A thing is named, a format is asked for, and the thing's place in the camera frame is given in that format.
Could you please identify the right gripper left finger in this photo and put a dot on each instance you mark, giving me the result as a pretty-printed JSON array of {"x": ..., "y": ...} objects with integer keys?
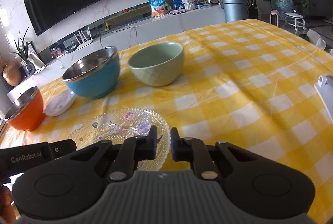
[{"x": 130, "y": 153}]

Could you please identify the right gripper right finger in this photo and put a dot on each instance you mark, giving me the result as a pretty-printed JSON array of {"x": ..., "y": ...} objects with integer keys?
[{"x": 195, "y": 152}]

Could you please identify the clear glass beaded plate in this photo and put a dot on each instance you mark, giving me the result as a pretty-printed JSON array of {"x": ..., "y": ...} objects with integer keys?
[{"x": 120, "y": 124}]

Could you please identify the orange steel bowl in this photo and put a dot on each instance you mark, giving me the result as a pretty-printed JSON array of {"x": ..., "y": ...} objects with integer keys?
[{"x": 26, "y": 112}]

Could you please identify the small white sticker plate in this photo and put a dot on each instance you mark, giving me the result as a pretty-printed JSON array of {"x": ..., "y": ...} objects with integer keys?
[{"x": 60, "y": 103}]

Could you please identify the blue steel bowl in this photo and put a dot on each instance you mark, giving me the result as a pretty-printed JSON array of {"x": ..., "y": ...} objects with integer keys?
[{"x": 95, "y": 75}]

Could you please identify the green ceramic bowl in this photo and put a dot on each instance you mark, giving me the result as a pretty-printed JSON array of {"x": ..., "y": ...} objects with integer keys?
[{"x": 158, "y": 65}]

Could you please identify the copper round vase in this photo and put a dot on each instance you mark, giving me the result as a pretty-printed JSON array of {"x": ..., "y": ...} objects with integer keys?
[{"x": 12, "y": 74}]

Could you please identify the yellow checkered tablecloth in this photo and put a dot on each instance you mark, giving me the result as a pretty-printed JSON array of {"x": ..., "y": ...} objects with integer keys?
[{"x": 247, "y": 82}]

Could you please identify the white tv cabinet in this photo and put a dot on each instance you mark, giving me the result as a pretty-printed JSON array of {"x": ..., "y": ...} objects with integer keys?
[{"x": 124, "y": 38}]

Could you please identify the potted green plant left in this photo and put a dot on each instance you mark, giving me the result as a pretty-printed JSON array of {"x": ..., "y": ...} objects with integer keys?
[{"x": 22, "y": 50}]

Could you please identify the white wifi router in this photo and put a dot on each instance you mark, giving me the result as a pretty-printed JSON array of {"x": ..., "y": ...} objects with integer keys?
[{"x": 83, "y": 38}]

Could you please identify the grey metal trash can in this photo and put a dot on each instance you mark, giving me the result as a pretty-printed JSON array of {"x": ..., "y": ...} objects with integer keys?
[{"x": 235, "y": 10}]

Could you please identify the blue snack bag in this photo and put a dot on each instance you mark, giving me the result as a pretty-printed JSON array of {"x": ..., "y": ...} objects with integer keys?
[{"x": 157, "y": 8}]

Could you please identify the pink small stand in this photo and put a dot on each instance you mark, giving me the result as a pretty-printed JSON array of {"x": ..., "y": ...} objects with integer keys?
[{"x": 274, "y": 18}]

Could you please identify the white round stool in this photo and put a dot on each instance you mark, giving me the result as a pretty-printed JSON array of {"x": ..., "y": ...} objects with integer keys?
[{"x": 295, "y": 20}]

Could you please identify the blue water jug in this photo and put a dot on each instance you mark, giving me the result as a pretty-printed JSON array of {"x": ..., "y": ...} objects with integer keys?
[{"x": 283, "y": 6}]

